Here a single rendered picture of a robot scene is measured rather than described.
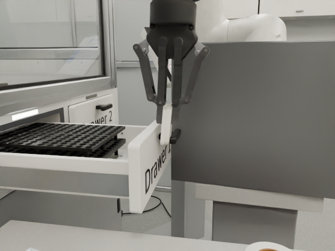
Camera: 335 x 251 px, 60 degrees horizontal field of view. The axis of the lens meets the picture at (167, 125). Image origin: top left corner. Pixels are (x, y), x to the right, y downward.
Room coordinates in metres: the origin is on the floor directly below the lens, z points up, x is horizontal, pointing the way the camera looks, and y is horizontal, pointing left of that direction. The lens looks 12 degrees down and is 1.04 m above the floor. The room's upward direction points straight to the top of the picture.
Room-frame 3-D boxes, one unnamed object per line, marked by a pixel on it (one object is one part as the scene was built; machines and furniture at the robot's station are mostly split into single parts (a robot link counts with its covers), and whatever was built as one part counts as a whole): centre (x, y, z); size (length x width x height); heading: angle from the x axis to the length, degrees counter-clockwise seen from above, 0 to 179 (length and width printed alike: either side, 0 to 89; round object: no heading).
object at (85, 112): (0.89, 0.23, 0.87); 0.29 x 0.02 x 0.11; 170
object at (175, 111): (0.50, -0.02, 0.96); 0.03 x 0.01 x 0.05; 81
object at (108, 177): (0.57, 0.23, 0.86); 0.40 x 0.26 x 0.06; 80
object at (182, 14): (0.50, -0.01, 1.09); 0.08 x 0.07 x 0.09; 81
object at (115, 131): (0.55, 0.12, 0.90); 0.18 x 0.02 x 0.01; 170
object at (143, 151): (0.54, 0.02, 0.87); 0.29 x 0.02 x 0.11; 170
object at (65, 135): (0.57, 0.22, 0.87); 0.22 x 0.18 x 0.06; 80
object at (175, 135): (0.53, 0.00, 0.91); 0.07 x 0.04 x 0.01; 170
